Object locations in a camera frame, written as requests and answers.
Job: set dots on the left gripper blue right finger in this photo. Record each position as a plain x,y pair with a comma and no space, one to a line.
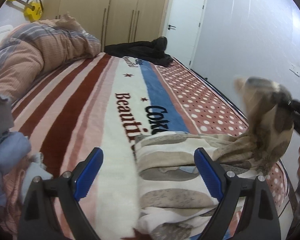
259,219

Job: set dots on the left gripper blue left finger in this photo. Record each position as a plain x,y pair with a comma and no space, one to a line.
38,217

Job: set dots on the beige bear print pants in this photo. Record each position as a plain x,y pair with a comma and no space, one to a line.
174,200

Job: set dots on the black clothing pile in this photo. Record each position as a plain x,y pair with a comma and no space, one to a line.
153,51

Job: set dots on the folded clothes pile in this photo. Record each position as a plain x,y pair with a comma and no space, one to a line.
17,168

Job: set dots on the striped fleece bed blanket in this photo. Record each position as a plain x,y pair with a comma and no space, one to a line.
108,102

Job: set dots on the pink striped quilt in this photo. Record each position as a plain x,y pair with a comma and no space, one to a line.
37,48

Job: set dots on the white door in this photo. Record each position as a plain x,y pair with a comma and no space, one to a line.
182,29

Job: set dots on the beige wooden wardrobe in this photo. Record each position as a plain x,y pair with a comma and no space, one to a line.
112,21

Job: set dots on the yellow ukulele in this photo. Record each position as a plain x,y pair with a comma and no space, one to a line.
33,9

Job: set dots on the white wall switch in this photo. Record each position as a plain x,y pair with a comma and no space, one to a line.
295,69

